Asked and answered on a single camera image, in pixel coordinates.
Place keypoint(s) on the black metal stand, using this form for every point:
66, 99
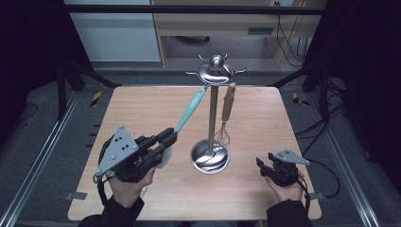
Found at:
323, 91
61, 91

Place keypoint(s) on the steel utensil stand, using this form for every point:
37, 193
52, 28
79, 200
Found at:
213, 126

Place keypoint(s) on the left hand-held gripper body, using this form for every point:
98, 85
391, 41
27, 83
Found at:
123, 157

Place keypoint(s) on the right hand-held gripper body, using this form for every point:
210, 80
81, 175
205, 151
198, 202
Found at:
285, 171

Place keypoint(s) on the person's left hand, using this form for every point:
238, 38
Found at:
129, 190

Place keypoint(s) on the person's right hand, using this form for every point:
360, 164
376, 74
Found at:
285, 193

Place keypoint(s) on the black and yellow tape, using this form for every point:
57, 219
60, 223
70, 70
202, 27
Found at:
96, 98
299, 99

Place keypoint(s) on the aluminium floor rail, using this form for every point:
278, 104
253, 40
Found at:
343, 164
41, 157

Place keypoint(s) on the white cabinet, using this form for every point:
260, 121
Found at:
116, 34

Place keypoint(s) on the grey tape strip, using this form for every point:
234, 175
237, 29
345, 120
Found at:
316, 196
75, 195

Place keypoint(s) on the black horizontal frame bar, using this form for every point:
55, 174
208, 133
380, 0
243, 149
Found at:
195, 9

